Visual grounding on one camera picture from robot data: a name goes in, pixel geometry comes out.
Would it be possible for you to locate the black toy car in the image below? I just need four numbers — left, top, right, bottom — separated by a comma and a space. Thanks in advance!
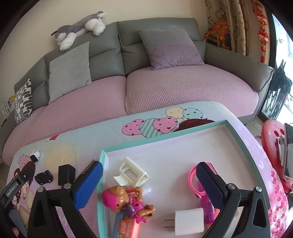
34, 170, 54, 185

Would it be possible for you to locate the black USB wall charger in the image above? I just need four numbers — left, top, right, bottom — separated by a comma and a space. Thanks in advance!
58, 164, 75, 187

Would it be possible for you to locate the pink smart watch band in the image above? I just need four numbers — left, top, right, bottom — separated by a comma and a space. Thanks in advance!
187, 165, 206, 199

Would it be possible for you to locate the white smart watch band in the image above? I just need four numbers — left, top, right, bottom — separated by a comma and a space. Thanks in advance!
29, 150, 41, 163

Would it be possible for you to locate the gold patterned lighter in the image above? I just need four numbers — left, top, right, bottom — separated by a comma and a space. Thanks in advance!
82, 160, 96, 174

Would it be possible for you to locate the purple pink mini fan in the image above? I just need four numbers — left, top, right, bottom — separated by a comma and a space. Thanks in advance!
201, 195, 220, 224

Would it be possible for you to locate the pink-haired brown doll toy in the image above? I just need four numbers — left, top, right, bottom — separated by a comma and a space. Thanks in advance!
101, 185, 155, 224

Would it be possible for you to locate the orange toy card pack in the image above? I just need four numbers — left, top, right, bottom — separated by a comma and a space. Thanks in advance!
112, 212, 140, 238

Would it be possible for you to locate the smartphone in white holder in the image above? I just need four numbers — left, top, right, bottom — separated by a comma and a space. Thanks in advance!
277, 123, 292, 181

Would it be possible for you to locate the red plastic stool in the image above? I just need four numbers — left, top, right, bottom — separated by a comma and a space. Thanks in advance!
261, 120, 292, 193

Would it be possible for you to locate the black white patterned pillow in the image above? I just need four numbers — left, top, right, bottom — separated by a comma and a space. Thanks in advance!
14, 78, 33, 124

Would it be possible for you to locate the cream plastic phone stand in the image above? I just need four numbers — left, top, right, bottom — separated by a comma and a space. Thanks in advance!
114, 157, 149, 187

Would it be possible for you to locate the teal shallow cardboard tray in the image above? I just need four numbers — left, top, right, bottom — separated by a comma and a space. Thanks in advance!
97, 120, 265, 237

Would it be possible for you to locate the black folding chair outside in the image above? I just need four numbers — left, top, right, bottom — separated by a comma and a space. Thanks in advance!
263, 60, 292, 120

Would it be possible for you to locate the light grey throw pillow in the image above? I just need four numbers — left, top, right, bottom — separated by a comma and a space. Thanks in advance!
49, 42, 92, 103

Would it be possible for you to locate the pink sofa seat cover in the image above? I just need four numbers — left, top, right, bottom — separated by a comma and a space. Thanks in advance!
1, 64, 259, 165

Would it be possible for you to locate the grey white plush husky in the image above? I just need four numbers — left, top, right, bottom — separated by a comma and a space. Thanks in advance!
51, 11, 106, 52

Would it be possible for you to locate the grey leather sofa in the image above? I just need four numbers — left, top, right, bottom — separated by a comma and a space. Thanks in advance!
0, 17, 275, 165

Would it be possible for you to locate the red chinese knot decoration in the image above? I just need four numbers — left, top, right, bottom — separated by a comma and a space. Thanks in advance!
251, 0, 269, 63

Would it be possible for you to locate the orange patterned bag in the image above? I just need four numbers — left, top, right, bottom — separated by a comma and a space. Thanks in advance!
203, 19, 231, 50

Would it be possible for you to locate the purple grey throw pillow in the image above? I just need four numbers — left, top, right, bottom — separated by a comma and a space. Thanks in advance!
137, 28, 204, 70

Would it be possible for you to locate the beige patterned curtain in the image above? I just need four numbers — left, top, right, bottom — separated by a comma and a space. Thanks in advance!
205, 1, 251, 57

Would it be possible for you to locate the white USB wall charger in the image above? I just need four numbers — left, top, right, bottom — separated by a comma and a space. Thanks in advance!
164, 208, 205, 236

